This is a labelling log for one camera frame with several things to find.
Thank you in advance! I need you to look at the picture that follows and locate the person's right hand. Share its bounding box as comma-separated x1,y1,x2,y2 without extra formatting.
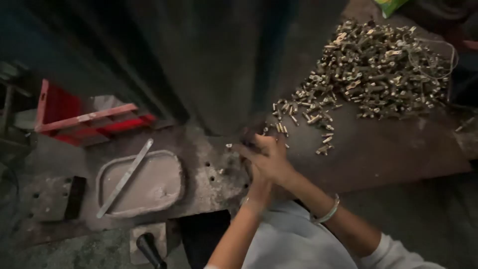
238,134,296,184

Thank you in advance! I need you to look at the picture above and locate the person's left hand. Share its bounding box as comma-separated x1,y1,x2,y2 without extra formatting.
241,157,275,210

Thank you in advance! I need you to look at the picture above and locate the thin wrist bangle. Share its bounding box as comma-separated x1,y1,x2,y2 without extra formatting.
240,196,262,210

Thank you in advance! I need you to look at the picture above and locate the silver bangle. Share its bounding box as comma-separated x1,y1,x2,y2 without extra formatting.
310,194,340,225

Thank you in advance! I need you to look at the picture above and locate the dark press machine column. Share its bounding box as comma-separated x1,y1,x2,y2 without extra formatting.
22,0,350,137

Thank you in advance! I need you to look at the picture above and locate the person's grey garment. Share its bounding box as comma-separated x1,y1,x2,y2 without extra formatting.
203,200,447,269

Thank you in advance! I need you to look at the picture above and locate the oval metal tray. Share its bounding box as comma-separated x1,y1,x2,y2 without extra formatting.
96,149,185,219

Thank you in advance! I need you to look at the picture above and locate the flat metal bar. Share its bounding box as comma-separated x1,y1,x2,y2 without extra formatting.
96,138,154,219

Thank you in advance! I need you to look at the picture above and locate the heap of brass fittings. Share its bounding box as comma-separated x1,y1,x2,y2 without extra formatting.
261,19,454,155

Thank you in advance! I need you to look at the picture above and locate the dark metal block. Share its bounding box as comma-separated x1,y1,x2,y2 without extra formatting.
64,176,87,221

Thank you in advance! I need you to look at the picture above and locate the green packet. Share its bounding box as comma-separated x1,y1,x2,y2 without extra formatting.
374,0,409,18

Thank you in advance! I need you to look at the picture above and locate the black lever handle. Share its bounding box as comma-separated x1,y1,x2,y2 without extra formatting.
136,232,168,269

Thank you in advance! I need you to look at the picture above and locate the red metal frame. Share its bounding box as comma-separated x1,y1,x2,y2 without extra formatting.
34,78,157,147

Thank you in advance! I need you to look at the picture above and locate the thin wire loop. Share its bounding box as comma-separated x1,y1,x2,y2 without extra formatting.
405,37,459,80

